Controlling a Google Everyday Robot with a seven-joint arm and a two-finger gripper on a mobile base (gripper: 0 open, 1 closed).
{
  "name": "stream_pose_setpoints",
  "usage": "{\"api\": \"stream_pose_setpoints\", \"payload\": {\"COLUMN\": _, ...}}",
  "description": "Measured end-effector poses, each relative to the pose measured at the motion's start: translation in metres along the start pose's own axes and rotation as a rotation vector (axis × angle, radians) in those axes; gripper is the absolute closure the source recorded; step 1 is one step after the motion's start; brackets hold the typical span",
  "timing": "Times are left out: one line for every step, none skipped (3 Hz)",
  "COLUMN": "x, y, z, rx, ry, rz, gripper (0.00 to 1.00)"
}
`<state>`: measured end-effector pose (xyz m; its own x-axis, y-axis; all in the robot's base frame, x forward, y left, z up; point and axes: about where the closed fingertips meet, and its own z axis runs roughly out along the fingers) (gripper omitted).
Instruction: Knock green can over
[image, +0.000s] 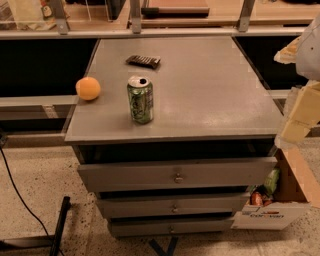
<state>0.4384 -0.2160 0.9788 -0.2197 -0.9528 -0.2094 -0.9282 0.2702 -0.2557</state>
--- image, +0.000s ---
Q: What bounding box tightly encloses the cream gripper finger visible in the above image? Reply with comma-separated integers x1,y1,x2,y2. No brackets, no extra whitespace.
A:
281,81,320,143

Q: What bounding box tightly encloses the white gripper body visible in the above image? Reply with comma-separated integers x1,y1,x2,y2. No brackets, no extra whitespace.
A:
274,37,301,64

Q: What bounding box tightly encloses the green soda can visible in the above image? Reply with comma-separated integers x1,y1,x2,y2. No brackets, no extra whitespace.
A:
127,75,153,124

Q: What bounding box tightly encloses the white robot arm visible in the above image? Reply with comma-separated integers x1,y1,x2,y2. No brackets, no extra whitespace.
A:
274,15,320,148

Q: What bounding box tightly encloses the cardboard box with snacks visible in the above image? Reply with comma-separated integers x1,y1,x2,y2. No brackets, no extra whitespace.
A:
232,147,320,230

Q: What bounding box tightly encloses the top grey drawer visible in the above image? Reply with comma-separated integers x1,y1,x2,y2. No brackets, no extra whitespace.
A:
78,157,277,192

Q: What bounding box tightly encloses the grey drawer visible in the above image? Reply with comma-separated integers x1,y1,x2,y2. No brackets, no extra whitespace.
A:
97,193,249,219
108,218,233,237
78,157,277,192

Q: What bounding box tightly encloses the green snack bag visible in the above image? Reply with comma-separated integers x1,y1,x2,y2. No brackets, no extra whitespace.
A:
264,168,280,195

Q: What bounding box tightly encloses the grey drawer cabinet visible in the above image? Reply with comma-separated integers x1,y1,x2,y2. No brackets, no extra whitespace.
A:
66,37,281,224

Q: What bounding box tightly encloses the dark chocolate bar wrapper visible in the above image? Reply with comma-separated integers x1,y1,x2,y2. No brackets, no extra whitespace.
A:
126,55,160,69

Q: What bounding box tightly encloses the middle grey drawer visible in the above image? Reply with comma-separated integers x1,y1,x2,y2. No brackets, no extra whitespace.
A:
97,193,249,219

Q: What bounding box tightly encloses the orange ball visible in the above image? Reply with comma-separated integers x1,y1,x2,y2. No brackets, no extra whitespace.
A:
75,77,101,101

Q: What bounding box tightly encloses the bottom grey drawer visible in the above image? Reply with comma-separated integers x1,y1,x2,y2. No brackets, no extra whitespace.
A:
108,218,233,237

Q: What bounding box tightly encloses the black metal stand leg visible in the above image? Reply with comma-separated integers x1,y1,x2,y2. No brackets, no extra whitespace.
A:
0,195,72,256

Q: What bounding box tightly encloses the wooden shelf with rail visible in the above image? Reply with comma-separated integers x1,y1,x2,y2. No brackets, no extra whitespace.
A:
0,0,320,40

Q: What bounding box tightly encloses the black cable on floor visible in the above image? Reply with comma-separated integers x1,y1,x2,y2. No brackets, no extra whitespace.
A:
0,146,66,256

